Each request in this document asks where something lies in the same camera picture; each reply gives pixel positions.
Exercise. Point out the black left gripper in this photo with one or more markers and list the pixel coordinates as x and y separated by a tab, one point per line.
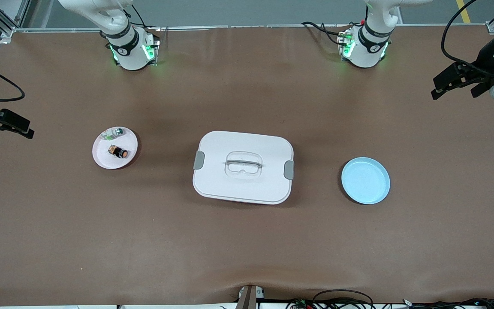
485	60

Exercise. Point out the orange push button switch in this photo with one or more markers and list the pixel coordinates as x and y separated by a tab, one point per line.
118	152

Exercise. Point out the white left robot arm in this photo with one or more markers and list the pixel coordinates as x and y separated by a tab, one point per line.
369	47

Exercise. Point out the pink round plate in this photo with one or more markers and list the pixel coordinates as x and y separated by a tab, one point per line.
103	159

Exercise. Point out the light blue round plate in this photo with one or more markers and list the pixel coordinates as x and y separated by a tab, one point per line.
366	180

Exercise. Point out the gray box latch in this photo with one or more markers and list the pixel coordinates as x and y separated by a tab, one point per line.
289	170
198	160

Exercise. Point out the white rectangular lidded box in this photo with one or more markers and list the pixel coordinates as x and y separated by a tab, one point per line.
242	189

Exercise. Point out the brown table mat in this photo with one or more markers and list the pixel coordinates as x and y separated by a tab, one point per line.
247	240

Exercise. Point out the green push button switch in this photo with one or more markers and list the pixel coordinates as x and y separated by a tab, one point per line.
113	134

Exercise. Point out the small metal table bracket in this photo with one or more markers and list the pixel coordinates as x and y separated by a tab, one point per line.
247	298

